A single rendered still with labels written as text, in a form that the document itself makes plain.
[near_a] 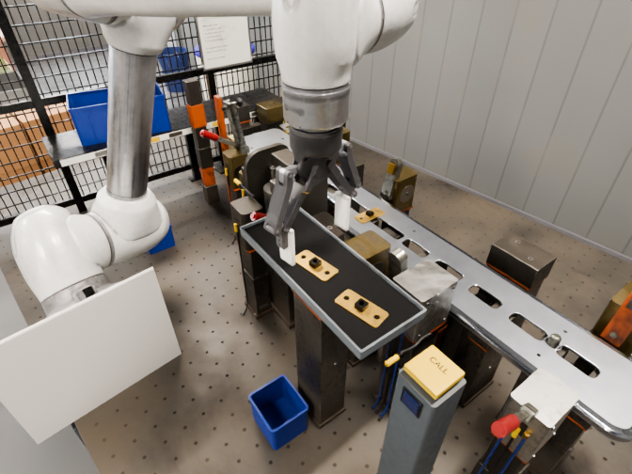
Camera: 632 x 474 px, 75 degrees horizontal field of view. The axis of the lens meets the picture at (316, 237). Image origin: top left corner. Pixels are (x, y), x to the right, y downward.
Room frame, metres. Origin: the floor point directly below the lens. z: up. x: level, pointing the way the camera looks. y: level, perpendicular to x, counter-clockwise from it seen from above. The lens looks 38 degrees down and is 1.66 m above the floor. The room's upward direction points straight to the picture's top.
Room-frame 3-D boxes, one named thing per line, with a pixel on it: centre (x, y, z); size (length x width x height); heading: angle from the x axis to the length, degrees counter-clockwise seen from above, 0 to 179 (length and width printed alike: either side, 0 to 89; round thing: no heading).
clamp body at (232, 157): (1.20, 0.27, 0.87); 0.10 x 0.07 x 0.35; 126
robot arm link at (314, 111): (0.55, 0.00, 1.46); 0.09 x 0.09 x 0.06
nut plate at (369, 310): (0.45, -0.07, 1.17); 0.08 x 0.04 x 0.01; 48
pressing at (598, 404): (0.92, -0.17, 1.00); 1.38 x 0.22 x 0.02; 36
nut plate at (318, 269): (0.55, 0.00, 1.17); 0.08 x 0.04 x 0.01; 45
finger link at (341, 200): (0.59, -0.05, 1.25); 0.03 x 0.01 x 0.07; 45
